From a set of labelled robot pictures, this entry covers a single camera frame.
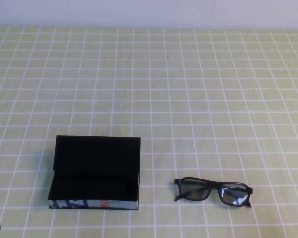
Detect green checked tablecloth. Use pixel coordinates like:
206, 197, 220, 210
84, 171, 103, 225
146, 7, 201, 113
0, 24, 298, 238

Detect black glasses case patterned side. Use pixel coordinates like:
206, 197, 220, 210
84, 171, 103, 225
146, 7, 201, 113
47, 135, 142, 211

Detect black framed glasses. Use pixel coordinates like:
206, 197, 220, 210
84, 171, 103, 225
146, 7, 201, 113
174, 176, 254, 208

